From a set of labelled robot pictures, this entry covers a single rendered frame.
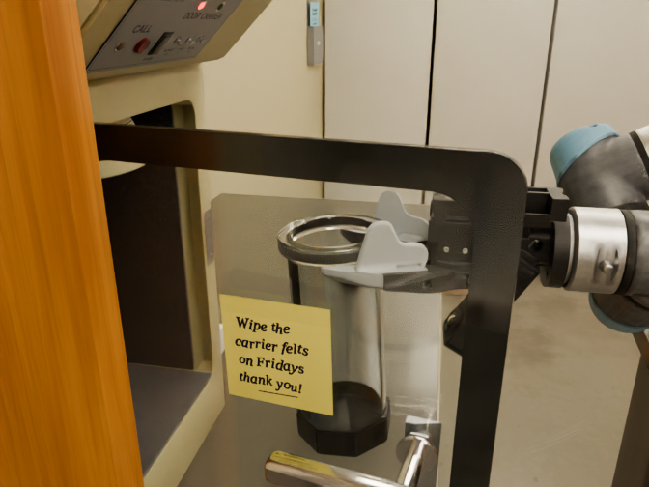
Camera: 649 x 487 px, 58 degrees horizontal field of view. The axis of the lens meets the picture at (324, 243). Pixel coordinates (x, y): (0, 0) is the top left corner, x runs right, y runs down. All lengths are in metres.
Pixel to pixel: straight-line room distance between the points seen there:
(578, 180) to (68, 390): 0.53
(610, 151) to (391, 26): 2.84
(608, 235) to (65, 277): 0.41
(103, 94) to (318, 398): 0.30
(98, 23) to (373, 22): 3.11
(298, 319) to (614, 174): 0.42
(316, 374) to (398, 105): 3.15
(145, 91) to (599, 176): 0.46
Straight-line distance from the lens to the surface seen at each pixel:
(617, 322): 0.67
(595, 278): 0.54
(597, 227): 0.53
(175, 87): 0.64
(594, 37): 3.53
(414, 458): 0.37
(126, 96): 0.55
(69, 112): 0.32
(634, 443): 1.43
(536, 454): 2.34
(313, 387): 0.38
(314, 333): 0.36
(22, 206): 0.34
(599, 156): 0.68
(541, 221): 0.53
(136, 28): 0.45
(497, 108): 3.49
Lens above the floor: 1.45
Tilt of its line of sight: 21 degrees down
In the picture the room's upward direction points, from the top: straight up
